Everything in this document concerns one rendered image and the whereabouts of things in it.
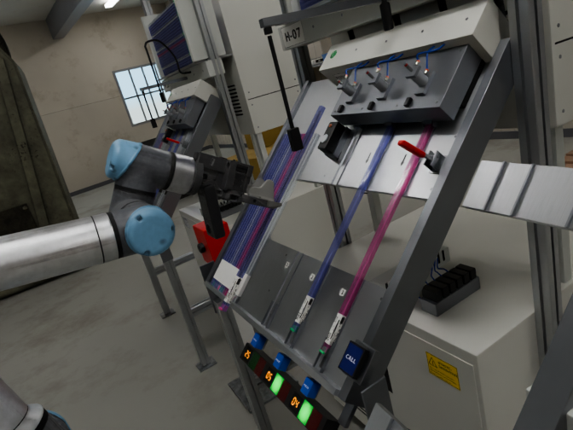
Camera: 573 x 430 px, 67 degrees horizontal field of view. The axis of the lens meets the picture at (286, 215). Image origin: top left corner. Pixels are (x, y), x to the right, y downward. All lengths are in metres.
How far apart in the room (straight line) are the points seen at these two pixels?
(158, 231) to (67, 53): 9.30
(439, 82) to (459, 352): 0.56
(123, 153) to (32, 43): 9.08
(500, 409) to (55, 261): 0.94
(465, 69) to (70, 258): 0.75
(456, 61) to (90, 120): 9.21
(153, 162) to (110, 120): 9.09
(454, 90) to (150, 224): 0.59
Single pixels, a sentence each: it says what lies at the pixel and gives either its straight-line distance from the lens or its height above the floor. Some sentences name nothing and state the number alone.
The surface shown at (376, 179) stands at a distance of 0.95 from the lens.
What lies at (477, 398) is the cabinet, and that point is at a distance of 1.09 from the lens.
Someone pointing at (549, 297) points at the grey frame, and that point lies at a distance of 1.09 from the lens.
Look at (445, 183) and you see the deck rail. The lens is 0.82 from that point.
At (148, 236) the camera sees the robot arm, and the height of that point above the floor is 1.07.
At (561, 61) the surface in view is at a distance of 1.09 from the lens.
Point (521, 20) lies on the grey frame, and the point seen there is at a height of 1.23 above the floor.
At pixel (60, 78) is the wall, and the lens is 9.83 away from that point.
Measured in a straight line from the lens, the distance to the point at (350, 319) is 0.84.
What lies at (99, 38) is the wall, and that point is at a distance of 10.13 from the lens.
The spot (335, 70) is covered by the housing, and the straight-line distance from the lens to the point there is 1.21.
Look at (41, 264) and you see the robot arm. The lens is 0.70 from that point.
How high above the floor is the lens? 1.25
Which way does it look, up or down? 18 degrees down
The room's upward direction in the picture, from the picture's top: 15 degrees counter-clockwise
